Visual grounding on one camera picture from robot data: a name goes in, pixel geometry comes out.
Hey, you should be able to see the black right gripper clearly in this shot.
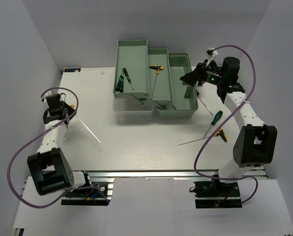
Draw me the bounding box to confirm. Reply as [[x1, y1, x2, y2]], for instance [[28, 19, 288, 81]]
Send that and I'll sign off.
[[180, 59, 225, 87]]

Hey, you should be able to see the green plastic toolbox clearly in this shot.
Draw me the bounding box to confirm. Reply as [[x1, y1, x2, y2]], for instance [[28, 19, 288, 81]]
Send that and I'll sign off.
[[113, 39, 199, 119]]

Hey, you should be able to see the small green black precision screwdriver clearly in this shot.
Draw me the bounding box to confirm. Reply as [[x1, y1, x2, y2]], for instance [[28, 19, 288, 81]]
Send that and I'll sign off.
[[115, 75, 121, 91]]

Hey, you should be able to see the yellow black T-handle hex key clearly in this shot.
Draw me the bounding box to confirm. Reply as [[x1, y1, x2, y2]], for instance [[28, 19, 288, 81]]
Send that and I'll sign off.
[[179, 129, 228, 146]]

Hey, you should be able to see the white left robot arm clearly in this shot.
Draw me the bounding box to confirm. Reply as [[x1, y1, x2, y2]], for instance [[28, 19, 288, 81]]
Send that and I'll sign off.
[[27, 91, 93, 196]]

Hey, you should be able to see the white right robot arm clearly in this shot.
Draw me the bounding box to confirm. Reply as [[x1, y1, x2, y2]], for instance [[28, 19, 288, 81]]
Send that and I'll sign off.
[[180, 48, 277, 198]]

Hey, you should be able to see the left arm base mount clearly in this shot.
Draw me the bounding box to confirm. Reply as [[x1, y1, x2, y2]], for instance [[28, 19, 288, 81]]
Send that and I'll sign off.
[[61, 176, 114, 206]]

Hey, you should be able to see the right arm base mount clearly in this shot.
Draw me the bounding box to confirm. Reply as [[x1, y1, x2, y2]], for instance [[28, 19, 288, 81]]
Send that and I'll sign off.
[[189, 179, 242, 209]]

